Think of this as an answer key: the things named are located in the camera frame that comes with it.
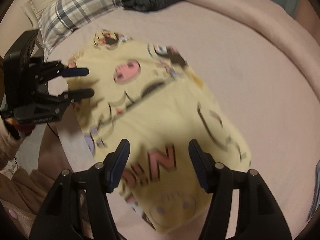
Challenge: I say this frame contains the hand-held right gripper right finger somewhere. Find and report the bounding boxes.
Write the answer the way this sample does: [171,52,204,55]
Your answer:
[188,139,292,240]

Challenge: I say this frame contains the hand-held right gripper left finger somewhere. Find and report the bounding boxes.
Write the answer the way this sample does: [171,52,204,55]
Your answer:
[32,139,130,240]

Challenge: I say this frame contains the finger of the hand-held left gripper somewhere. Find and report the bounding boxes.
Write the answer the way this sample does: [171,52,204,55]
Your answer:
[44,88,95,104]
[42,60,90,82]

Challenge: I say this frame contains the yellow cartoon print pants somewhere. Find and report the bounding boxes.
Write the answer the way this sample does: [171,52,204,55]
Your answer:
[67,30,252,234]

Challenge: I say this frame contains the person's left forearm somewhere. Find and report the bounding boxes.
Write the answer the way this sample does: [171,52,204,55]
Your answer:
[0,122,24,169]

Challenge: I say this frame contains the large plaid pillow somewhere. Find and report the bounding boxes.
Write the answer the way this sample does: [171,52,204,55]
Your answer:
[21,0,150,57]

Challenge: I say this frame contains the person's brown clothing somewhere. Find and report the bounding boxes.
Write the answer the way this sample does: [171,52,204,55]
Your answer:
[0,166,65,230]

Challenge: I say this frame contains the light blue folded garment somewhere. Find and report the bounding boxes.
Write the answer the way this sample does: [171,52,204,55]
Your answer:
[307,160,320,222]

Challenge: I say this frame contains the pink duvet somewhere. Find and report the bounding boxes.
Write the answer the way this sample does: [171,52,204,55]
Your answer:
[135,0,320,80]

